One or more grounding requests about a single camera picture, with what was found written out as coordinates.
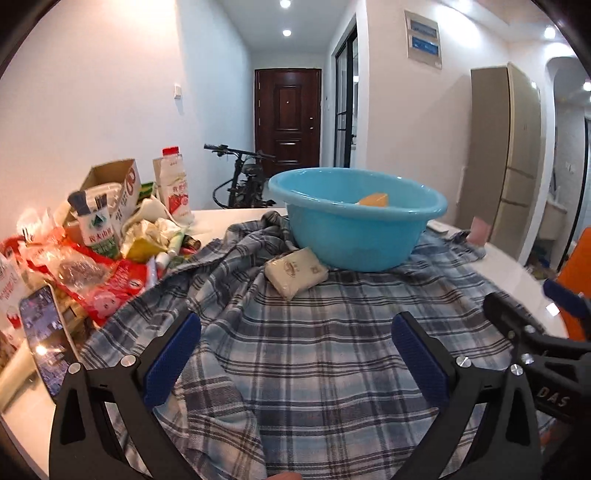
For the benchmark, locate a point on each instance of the black framed glass door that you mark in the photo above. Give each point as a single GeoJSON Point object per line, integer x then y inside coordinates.
{"type": "Point", "coordinates": [344, 106]}

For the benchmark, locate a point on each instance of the person's left hand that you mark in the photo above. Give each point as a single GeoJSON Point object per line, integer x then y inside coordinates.
{"type": "Point", "coordinates": [285, 476]}

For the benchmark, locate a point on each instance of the small white tube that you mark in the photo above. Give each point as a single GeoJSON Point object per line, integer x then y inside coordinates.
{"type": "Point", "coordinates": [175, 243]}

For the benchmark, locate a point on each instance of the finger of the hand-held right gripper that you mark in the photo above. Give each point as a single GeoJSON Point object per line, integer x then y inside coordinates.
{"type": "Point", "coordinates": [508, 314]}
{"type": "Point", "coordinates": [565, 300]}

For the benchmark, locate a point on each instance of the red and white carton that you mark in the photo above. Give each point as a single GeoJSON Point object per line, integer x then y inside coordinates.
{"type": "Point", "coordinates": [9, 295]}

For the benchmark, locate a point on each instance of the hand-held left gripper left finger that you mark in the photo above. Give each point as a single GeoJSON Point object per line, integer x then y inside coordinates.
{"type": "Point", "coordinates": [171, 360]}

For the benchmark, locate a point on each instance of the beige refrigerator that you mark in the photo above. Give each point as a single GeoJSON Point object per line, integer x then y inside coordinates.
{"type": "Point", "coordinates": [498, 161]}

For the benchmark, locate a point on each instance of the milk bottle with red cap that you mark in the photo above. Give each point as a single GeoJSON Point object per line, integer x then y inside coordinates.
{"type": "Point", "coordinates": [175, 189]}

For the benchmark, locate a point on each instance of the orange chair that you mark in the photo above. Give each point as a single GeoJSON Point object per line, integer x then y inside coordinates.
{"type": "Point", "coordinates": [577, 272]}

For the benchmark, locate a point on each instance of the bathroom sink cabinet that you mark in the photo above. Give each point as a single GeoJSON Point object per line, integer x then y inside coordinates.
{"type": "Point", "coordinates": [553, 221]}

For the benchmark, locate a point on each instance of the black electric bicycle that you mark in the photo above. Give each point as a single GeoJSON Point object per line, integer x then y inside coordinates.
{"type": "Point", "coordinates": [244, 184]}

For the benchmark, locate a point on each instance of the dark red entrance door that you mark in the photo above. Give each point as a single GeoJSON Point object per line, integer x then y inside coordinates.
{"type": "Point", "coordinates": [288, 120]}

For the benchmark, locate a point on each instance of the smartphone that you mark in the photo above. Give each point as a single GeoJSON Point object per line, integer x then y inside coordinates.
{"type": "Point", "coordinates": [48, 341]}

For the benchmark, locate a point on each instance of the wall electrical panel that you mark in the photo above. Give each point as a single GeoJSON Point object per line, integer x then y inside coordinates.
{"type": "Point", "coordinates": [424, 39]}

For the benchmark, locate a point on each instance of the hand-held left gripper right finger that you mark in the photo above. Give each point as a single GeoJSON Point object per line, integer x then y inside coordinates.
{"type": "Point", "coordinates": [418, 362]}

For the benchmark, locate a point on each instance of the light blue plastic basin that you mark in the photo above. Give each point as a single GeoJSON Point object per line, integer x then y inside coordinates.
{"type": "Point", "coordinates": [351, 235]}

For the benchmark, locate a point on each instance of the beige tissue pack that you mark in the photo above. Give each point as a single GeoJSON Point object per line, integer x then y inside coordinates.
{"type": "Point", "coordinates": [295, 272]}

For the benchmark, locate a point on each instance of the open cardboard box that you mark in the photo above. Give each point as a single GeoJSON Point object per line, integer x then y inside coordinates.
{"type": "Point", "coordinates": [124, 184]}

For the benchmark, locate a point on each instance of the red plastic snack packet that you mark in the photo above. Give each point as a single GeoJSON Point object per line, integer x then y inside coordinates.
{"type": "Point", "coordinates": [92, 281]}

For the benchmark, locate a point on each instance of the grey plaid cloth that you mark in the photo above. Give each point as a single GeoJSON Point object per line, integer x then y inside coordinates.
{"type": "Point", "coordinates": [323, 332]}

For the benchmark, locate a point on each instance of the pink cup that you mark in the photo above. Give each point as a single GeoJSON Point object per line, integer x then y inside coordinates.
{"type": "Point", "coordinates": [479, 230]}

